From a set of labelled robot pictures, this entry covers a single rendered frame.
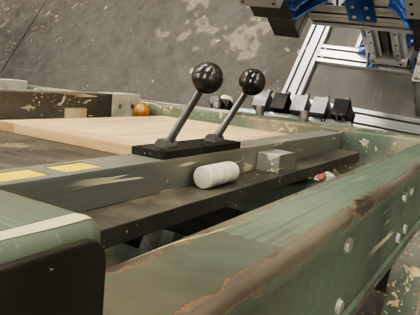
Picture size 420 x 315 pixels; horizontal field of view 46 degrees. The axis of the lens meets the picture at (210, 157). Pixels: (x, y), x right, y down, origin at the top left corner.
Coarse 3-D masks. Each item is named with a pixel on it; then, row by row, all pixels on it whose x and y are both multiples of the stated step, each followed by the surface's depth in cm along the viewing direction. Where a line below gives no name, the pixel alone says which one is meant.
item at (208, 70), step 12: (192, 72) 59; (204, 72) 57; (216, 72) 58; (204, 84) 58; (216, 84) 58; (192, 96) 60; (192, 108) 61; (180, 120) 61; (156, 144) 62; (168, 144) 62
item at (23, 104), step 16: (0, 96) 110; (16, 96) 113; (32, 96) 117; (48, 96) 121; (64, 96) 126; (80, 96) 130; (96, 96) 135; (112, 96) 141; (128, 96) 146; (0, 112) 110; (16, 112) 114; (32, 112) 118; (48, 112) 122; (96, 112) 136; (112, 112) 142; (128, 112) 148
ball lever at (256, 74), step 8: (248, 72) 68; (256, 72) 68; (240, 80) 69; (248, 80) 68; (256, 80) 68; (264, 80) 68; (240, 88) 69; (248, 88) 68; (256, 88) 68; (240, 96) 70; (240, 104) 70; (232, 112) 71; (224, 120) 72; (224, 128) 72; (208, 136) 72; (216, 136) 72
